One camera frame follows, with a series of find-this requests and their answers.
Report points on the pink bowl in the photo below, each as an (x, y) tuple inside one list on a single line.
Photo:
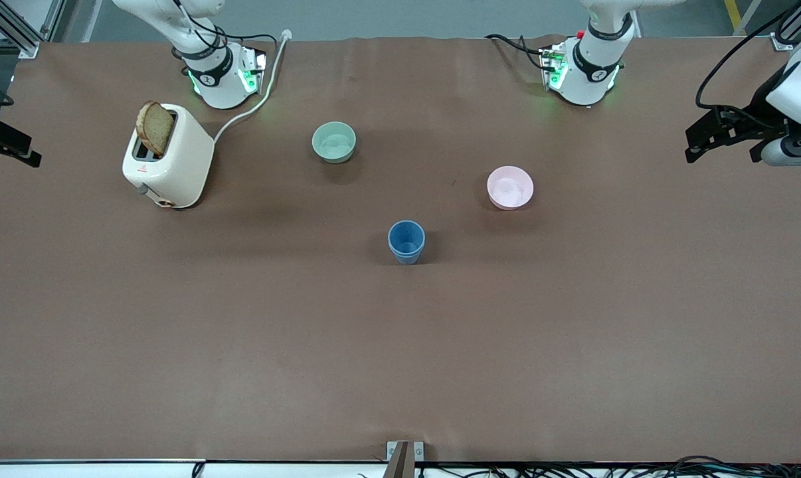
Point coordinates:
[(510, 187)]

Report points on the brown toast slice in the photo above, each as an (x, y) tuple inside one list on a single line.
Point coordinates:
[(155, 127)]

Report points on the aluminium frame profile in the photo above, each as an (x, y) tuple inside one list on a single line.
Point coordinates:
[(15, 26), (782, 41)]

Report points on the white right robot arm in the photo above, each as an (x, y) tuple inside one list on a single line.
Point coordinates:
[(218, 79)]

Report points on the brown table cover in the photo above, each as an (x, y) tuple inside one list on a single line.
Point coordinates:
[(400, 345)]

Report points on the cream white toaster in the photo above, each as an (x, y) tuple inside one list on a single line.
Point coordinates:
[(175, 166)]

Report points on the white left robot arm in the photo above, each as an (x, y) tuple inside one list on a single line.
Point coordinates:
[(590, 73)]

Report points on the mint green bowl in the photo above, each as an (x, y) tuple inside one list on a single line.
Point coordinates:
[(334, 143)]

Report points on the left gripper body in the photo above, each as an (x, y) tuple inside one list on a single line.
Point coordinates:
[(756, 114)]

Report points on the grey metal camera bracket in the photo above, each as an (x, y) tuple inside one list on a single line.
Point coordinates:
[(404, 458)]

